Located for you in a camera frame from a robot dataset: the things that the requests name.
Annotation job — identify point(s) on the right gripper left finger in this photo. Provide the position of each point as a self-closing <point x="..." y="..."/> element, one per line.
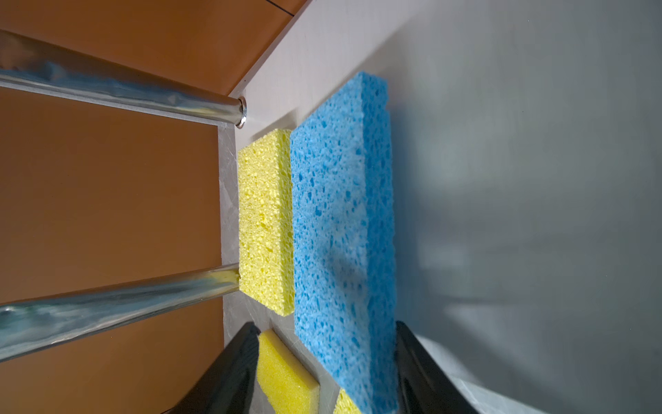
<point x="228" y="385"/>

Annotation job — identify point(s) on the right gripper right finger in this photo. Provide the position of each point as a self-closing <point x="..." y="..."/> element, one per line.
<point x="423" y="387"/>

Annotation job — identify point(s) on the yellow cellulose sponge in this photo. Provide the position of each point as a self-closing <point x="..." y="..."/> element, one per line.
<point x="286" y="382"/>
<point x="265" y="222"/>

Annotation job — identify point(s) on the blue cellulose sponge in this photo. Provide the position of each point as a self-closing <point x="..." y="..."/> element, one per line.
<point x="344" y="255"/>

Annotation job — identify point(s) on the white two-tier shelf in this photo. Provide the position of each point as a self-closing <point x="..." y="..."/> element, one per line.
<point x="527" y="175"/>

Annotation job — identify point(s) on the small yellow foam sponge left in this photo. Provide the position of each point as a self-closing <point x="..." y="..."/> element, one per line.
<point x="345" y="405"/>

